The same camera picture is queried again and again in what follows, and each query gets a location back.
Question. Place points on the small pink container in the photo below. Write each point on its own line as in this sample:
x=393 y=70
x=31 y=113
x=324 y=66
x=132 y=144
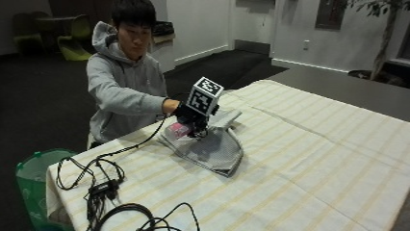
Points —
x=177 y=129

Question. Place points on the grey folded garment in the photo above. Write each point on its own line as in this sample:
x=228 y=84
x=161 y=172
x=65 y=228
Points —
x=213 y=150

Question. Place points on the white cube of black markers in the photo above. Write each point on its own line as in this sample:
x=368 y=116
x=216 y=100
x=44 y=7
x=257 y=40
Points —
x=204 y=96

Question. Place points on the the person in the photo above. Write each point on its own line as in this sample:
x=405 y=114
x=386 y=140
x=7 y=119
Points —
x=124 y=80

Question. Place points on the cream striped tablecloth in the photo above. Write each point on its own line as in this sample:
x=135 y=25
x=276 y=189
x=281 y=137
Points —
x=298 y=154

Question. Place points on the black adapter box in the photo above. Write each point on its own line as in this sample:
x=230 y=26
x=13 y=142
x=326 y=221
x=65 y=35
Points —
x=104 y=187

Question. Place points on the black bag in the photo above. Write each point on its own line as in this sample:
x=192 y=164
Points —
x=163 y=28

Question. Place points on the lime green chair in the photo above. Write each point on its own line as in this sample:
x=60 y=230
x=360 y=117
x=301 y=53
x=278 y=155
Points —
x=75 y=45
x=27 y=38

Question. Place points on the green mesh laundry bag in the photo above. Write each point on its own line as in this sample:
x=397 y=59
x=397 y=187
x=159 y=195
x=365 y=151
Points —
x=33 y=179

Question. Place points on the dark plant pot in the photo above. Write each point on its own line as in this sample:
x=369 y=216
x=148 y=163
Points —
x=379 y=77

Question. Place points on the dark round table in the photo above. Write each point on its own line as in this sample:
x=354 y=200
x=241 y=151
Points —
x=55 y=20

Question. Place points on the indoor tree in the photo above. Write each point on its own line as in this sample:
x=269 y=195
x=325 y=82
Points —
x=386 y=35

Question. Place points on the white wall outlet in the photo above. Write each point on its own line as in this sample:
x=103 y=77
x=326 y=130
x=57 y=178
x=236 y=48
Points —
x=306 y=45

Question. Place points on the dark framed wall picture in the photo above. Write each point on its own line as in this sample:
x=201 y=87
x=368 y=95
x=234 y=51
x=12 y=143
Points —
x=329 y=14

